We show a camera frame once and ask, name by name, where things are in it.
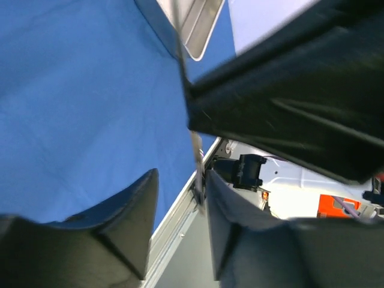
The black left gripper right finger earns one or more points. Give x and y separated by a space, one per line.
251 248

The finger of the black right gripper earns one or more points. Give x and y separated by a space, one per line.
311 93

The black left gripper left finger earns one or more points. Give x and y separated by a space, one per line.
106 245

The stainless steel instrument tray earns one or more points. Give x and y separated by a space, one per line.
194 20

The blue surgical cloth wrap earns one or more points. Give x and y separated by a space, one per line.
90 101

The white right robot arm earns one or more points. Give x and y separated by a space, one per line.
279 187

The aluminium frame rail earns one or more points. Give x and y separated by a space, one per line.
180 254

